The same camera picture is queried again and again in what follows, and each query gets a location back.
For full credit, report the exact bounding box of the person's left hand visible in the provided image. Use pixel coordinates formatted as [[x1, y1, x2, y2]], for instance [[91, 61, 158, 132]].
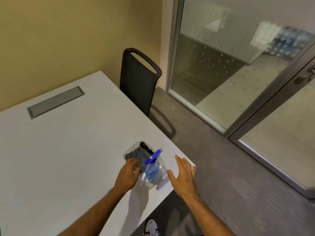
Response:
[[114, 158, 142, 194]]

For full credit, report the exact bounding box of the person's left forearm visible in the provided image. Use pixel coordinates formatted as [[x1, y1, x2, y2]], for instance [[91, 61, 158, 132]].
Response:
[[57, 185, 128, 236]]

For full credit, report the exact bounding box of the pack of water bottles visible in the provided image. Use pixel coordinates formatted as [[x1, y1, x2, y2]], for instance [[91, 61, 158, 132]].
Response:
[[264, 26, 313, 58]]

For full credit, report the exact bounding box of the black office chair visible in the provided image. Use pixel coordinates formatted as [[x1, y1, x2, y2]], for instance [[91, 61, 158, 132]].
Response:
[[119, 48, 177, 140]]

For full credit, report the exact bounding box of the grey cable hatch lid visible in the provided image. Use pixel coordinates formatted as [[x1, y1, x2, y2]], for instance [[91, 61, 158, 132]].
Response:
[[26, 85, 86, 120]]

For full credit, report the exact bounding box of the fixed glass partition panel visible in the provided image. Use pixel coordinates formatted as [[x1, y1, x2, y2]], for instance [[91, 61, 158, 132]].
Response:
[[167, 0, 315, 135]]

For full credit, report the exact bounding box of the clear plastic container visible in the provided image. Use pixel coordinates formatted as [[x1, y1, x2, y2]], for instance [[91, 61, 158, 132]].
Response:
[[122, 140, 170, 190]]

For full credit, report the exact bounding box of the person's right forearm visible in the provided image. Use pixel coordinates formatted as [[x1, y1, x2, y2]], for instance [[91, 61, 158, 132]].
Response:
[[182, 193, 236, 236]]

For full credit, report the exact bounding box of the person's right hand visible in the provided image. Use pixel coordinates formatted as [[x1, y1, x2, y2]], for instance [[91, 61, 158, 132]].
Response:
[[166, 155, 200, 199]]

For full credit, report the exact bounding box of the glass door with metal frame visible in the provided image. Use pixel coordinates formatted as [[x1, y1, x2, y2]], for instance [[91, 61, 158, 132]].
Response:
[[227, 43, 315, 200]]

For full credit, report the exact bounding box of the grey orange microfibre cloth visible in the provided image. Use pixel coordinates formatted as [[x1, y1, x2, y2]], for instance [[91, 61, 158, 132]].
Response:
[[125, 142, 155, 173]]

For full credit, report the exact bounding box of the white shoe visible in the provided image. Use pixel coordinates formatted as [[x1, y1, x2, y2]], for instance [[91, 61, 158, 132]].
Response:
[[144, 218, 162, 236]]

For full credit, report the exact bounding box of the blue spray bottle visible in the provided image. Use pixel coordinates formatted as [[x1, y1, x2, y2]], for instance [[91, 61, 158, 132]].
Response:
[[144, 148, 168, 188]]

